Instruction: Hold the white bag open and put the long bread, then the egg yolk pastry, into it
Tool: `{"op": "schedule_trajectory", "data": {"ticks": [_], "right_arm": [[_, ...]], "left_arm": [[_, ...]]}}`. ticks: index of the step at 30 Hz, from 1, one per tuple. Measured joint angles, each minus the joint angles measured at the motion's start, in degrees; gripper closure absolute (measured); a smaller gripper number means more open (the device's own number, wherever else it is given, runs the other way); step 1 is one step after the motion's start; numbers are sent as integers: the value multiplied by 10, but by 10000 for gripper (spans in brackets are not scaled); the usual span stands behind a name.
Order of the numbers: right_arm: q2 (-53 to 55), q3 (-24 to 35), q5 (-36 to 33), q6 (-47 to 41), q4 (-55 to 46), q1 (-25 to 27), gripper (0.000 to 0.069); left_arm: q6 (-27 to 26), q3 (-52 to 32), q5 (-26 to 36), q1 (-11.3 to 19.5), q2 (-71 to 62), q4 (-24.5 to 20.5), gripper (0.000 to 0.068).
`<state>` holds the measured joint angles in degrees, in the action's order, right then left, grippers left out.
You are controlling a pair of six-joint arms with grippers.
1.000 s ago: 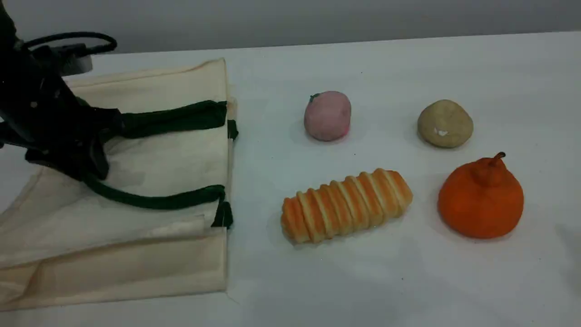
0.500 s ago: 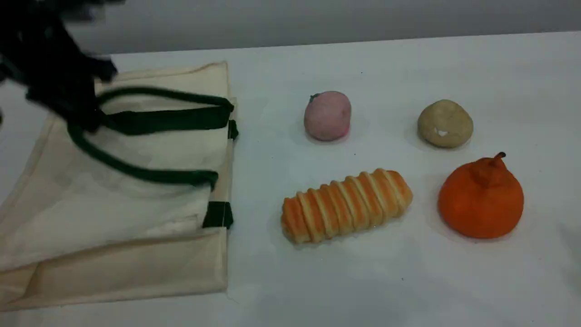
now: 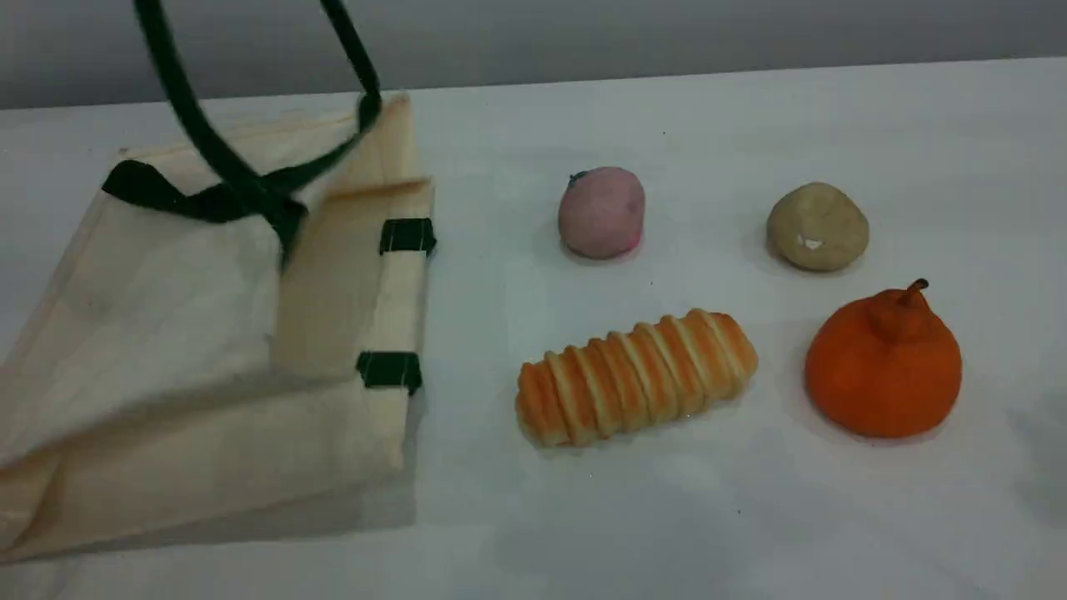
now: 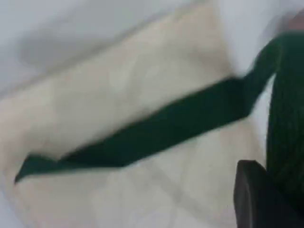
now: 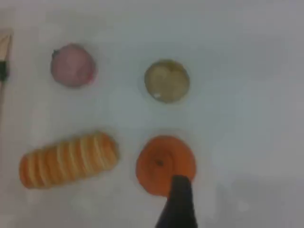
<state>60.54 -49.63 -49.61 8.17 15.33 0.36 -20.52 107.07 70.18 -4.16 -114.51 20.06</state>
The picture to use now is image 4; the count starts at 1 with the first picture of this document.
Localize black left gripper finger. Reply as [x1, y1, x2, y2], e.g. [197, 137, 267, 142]
[234, 160, 304, 228]

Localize cream canvas bag green straps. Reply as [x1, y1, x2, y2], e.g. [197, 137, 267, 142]
[0, 4, 304, 228]

